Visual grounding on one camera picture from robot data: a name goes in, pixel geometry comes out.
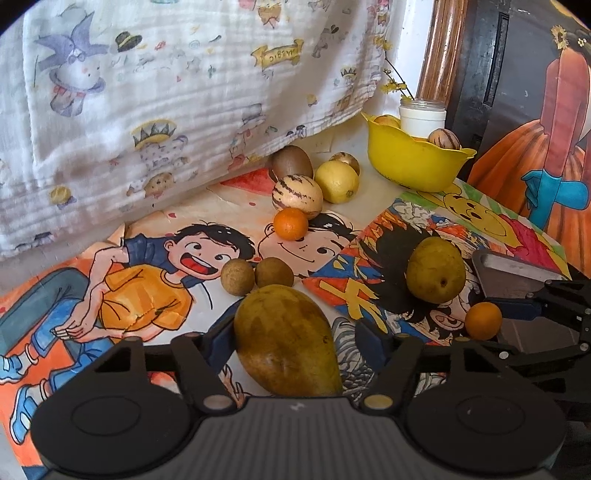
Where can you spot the small orange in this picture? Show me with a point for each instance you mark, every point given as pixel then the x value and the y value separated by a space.
pixel 483 321

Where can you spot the green-yellow pear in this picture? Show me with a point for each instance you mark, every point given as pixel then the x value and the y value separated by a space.
pixel 436 272

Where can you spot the Winnie the Pooh drawing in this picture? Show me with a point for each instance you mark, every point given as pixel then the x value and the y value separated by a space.
pixel 468 217

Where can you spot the small orange tangerine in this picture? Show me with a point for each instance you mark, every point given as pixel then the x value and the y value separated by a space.
pixel 290 224

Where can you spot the orange dress lady painting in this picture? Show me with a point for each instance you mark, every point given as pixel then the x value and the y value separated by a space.
pixel 535 159

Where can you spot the colourful anime drawing sheet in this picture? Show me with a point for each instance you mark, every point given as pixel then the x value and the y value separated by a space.
pixel 367 278

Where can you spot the yellow flower twig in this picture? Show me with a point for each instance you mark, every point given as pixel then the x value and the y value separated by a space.
pixel 395 81

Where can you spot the yellow lemon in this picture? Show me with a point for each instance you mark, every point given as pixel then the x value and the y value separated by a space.
pixel 338 181

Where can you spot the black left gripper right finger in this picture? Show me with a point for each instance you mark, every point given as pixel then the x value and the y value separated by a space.
pixel 395 362

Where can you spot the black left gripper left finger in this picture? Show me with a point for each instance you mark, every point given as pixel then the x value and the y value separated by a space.
pixel 199 359

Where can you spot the small brown passion fruit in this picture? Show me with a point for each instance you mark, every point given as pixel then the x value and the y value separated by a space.
pixel 348 159

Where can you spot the white plastic jar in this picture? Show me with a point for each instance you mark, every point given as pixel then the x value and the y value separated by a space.
pixel 419 118

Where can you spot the white printed muslin cloth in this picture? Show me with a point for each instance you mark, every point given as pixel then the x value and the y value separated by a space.
pixel 105 105

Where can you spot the metal baking tray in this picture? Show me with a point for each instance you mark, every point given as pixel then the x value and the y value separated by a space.
pixel 501 276

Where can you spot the yellow plastic bowl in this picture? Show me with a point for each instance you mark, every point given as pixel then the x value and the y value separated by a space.
pixel 411 162

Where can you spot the large brown-green mango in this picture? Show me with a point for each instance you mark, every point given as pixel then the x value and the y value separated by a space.
pixel 284 341

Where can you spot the brown kiwi fruit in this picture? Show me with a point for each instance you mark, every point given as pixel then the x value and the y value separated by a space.
pixel 291 160

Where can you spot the brown wooden frame post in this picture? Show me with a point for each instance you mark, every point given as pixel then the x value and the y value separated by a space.
pixel 443 50

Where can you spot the striped fruit in bowl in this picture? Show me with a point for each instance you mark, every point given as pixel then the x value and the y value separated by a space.
pixel 445 139

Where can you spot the small brown round fruit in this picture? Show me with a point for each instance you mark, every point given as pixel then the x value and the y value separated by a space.
pixel 237 277
pixel 273 271

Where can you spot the orange fruit in bowl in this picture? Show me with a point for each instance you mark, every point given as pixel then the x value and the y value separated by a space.
pixel 387 120

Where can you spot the cartoon boys drawing sheet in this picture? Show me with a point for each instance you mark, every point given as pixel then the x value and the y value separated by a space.
pixel 157 278

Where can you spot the striped pepino melon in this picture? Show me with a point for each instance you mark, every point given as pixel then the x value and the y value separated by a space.
pixel 299 192

